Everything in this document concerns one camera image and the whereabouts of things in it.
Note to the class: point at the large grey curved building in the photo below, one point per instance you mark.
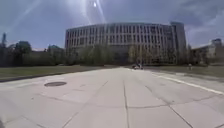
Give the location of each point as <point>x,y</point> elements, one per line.
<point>123,35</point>

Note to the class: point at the vehicle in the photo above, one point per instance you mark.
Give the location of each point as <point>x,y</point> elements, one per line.
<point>137,66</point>

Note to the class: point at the row of small trees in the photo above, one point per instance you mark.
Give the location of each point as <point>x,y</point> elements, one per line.
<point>100,56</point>

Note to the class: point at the grass strip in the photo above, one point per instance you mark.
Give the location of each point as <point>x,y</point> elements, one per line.
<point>203,71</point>

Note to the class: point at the round manhole cover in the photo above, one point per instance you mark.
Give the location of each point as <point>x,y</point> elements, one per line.
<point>55,84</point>

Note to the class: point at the row of dark trees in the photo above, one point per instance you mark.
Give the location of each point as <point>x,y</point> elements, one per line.
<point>23,55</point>

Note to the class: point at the low reddish building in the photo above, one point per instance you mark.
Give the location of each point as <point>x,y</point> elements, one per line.
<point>210,53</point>

